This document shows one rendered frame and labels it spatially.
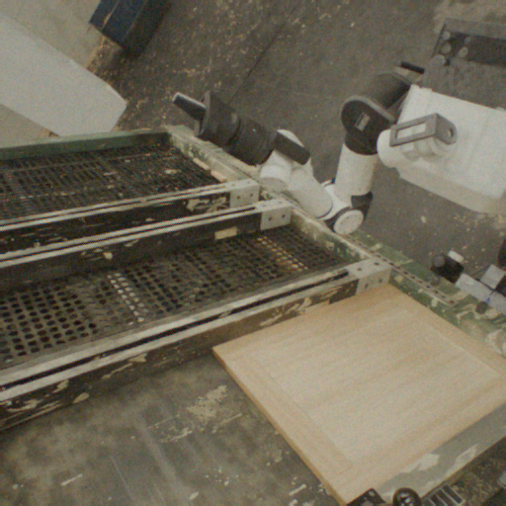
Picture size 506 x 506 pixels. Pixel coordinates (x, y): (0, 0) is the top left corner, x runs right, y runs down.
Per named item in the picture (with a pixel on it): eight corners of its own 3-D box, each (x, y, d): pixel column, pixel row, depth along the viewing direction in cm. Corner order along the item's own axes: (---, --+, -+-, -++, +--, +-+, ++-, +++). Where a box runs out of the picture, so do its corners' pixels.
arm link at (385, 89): (361, 123, 119) (374, 68, 109) (394, 136, 115) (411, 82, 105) (336, 144, 112) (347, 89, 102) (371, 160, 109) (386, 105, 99)
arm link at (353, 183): (350, 196, 135) (367, 125, 118) (373, 228, 127) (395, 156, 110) (311, 205, 132) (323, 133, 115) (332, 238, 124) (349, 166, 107)
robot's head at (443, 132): (417, 133, 89) (390, 119, 84) (463, 121, 82) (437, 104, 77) (414, 167, 88) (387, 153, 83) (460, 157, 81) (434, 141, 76)
